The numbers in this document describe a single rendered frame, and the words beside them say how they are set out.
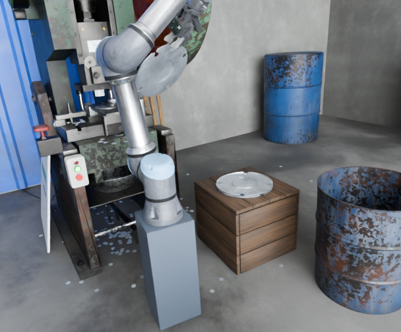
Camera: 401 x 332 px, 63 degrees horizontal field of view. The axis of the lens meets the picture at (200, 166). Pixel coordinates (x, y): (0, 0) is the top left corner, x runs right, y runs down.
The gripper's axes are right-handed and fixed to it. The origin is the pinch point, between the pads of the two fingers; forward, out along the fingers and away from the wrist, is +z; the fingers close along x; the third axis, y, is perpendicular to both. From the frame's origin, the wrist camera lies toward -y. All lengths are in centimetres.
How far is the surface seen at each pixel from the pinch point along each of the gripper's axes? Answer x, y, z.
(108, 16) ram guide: -35.7, -1.8, 14.4
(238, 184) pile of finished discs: 63, -17, 32
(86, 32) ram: -36.2, 6.9, 23.8
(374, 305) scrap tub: 133, 3, 7
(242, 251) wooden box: 88, 4, 41
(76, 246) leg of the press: 31, 27, 112
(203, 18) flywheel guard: -5.2, -21.8, -11.2
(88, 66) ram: -25.4, 9.1, 34.3
